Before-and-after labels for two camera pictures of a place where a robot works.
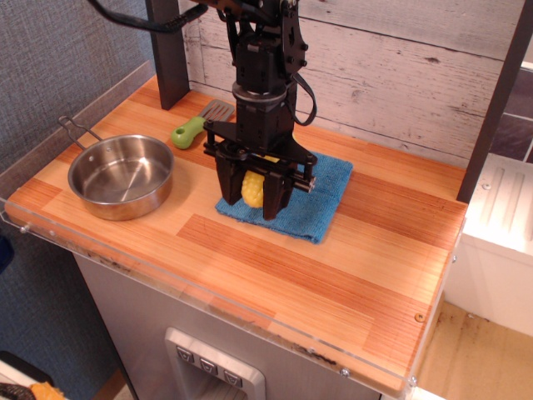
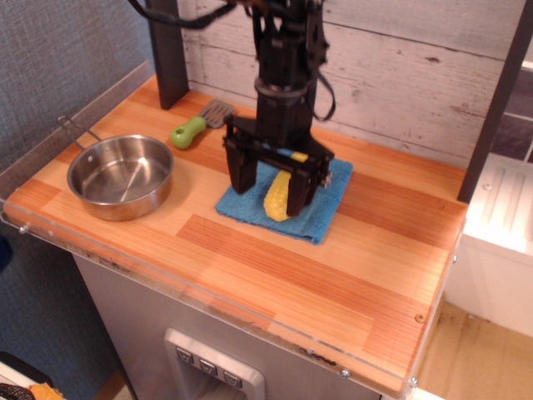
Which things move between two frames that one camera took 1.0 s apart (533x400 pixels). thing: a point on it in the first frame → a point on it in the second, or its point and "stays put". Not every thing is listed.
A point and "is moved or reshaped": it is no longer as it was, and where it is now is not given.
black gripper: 266,128 → 282,131
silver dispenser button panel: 201,371 stays put
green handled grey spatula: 215,110 stays put
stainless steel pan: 119,177 stays put
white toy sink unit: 491,275 stays put
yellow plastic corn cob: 252,186 is moved or reshaped
